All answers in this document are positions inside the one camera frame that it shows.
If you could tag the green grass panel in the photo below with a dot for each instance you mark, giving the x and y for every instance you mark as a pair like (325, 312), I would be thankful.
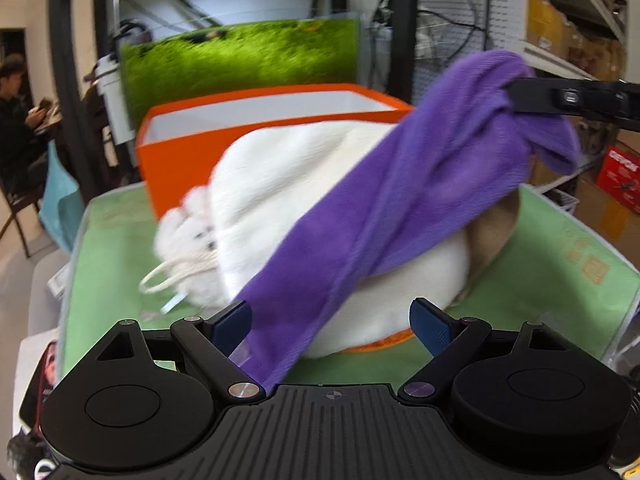
(225, 65)

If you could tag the yellow cardboard box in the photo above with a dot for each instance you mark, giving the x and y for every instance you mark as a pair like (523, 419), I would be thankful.
(545, 22)

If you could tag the large brown cardboard box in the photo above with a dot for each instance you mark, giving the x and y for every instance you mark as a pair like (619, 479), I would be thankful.
(600, 220)

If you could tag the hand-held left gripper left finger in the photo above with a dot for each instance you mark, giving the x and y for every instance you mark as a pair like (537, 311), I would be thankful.
(232, 324)

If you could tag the black upright post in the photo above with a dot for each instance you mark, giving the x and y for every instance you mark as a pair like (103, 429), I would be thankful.
(404, 25)

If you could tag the beige cloth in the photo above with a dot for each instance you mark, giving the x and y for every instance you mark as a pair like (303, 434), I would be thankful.
(490, 230)

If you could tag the folding chair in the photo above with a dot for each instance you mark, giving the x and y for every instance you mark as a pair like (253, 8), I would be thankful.
(20, 210)

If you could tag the light blue bag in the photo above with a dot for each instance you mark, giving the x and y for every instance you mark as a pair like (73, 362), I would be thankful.
(60, 200)

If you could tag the white plastic basket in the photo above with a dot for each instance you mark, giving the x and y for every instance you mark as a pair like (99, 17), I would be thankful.
(565, 202)

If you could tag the purple cloth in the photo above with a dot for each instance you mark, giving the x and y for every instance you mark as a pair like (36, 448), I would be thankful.
(400, 185)

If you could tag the black frame post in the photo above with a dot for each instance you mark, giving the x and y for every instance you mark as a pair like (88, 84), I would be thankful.
(70, 85)

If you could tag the red cardboard box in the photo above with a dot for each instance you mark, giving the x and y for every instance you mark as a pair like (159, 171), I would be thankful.
(620, 175)

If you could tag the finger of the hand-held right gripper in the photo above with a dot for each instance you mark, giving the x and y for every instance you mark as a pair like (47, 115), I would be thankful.
(570, 97)

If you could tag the white container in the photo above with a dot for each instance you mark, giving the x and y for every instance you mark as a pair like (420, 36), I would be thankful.
(111, 95)

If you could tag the orange box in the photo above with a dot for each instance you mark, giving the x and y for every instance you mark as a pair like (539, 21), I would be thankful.
(175, 170)

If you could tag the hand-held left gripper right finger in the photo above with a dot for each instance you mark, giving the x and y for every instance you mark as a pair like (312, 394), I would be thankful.
(429, 327)

